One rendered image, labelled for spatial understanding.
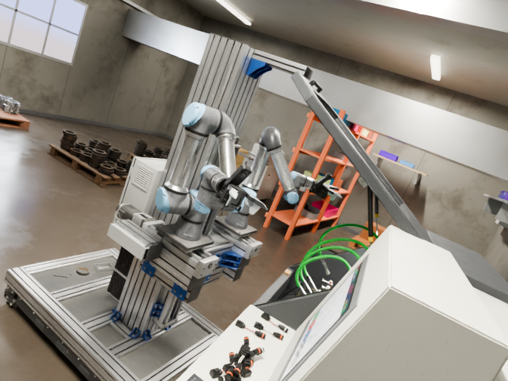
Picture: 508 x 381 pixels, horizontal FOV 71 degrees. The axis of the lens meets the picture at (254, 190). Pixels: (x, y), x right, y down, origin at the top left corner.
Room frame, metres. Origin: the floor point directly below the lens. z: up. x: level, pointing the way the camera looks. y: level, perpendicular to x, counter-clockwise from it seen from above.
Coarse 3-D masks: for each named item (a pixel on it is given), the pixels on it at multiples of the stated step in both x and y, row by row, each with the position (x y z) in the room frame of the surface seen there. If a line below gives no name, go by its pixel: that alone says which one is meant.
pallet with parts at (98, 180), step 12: (72, 132) 5.17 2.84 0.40; (60, 144) 5.03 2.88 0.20; (72, 144) 5.10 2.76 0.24; (84, 144) 5.40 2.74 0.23; (96, 144) 5.12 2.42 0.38; (108, 144) 5.13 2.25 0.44; (60, 156) 5.04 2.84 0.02; (72, 156) 4.87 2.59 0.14; (84, 156) 4.85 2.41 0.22; (96, 156) 4.75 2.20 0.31; (108, 156) 5.30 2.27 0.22; (72, 168) 4.80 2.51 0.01; (84, 168) 4.90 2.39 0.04; (96, 168) 4.78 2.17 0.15; (108, 168) 4.71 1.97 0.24; (120, 168) 5.04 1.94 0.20; (96, 180) 4.61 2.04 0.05; (108, 180) 4.71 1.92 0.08; (120, 180) 4.91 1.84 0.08
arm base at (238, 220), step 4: (232, 212) 2.13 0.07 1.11; (236, 212) 2.11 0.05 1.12; (240, 212) 2.11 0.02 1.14; (228, 216) 2.13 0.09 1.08; (232, 216) 2.11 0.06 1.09; (236, 216) 2.11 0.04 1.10; (240, 216) 2.11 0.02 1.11; (244, 216) 2.12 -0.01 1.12; (248, 216) 2.16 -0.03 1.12; (228, 220) 2.11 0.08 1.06; (232, 220) 2.10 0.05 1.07; (236, 220) 2.10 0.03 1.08; (240, 220) 2.11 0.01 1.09; (244, 220) 2.12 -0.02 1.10; (228, 224) 2.10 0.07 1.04; (232, 224) 2.09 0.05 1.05; (236, 224) 2.09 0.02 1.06; (240, 224) 2.11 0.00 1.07; (244, 224) 2.12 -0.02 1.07; (240, 228) 2.11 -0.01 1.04; (244, 228) 2.13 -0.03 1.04
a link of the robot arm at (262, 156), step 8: (264, 144) 2.25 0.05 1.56; (264, 152) 2.26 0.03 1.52; (256, 160) 2.27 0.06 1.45; (264, 160) 2.27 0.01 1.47; (256, 168) 2.26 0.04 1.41; (264, 168) 2.29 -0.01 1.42; (248, 176) 2.29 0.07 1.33; (256, 176) 2.27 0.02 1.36; (248, 184) 2.26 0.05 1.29; (256, 184) 2.28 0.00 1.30; (256, 192) 2.28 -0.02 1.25
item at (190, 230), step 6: (180, 222) 1.67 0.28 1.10; (186, 222) 1.66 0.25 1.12; (192, 222) 1.66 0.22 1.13; (198, 222) 1.68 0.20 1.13; (174, 228) 1.67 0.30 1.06; (180, 228) 1.66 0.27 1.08; (186, 228) 1.66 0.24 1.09; (192, 228) 1.66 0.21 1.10; (198, 228) 1.69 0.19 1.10; (180, 234) 1.65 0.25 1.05; (186, 234) 1.65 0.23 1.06; (192, 234) 1.66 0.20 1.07; (198, 234) 1.69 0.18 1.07; (192, 240) 1.66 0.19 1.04
